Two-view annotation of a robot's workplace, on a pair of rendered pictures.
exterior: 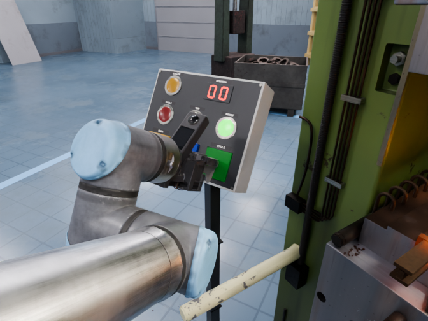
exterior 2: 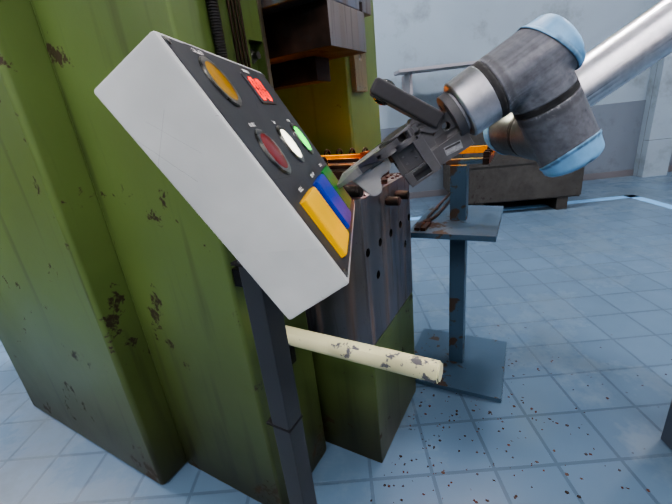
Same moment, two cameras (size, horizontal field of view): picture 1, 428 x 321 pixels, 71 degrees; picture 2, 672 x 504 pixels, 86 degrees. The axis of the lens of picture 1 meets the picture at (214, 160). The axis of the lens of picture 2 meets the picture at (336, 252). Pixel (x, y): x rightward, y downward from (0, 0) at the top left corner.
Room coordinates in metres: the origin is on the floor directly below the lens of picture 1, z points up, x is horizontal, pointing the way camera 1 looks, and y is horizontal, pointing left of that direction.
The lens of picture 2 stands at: (0.95, 0.53, 1.12)
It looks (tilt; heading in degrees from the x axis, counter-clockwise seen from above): 21 degrees down; 244
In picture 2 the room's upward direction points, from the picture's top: 6 degrees counter-clockwise
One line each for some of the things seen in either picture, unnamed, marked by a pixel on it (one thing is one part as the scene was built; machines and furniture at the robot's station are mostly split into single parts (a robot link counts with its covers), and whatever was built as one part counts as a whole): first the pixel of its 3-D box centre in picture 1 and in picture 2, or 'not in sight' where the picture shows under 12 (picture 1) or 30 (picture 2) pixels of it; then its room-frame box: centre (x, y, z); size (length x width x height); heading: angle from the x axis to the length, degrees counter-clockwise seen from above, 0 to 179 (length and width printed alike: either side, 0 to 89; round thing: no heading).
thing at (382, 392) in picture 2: not in sight; (330, 355); (0.48, -0.58, 0.23); 0.56 x 0.38 x 0.47; 123
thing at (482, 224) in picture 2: not in sight; (458, 220); (-0.10, -0.48, 0.68); 0.40 x 0.30 x 0.02; 35
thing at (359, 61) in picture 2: not in sight; (358, 64); (0.21, -0.64, 1.27); 0.09 x 0.02 x 0.17; 33
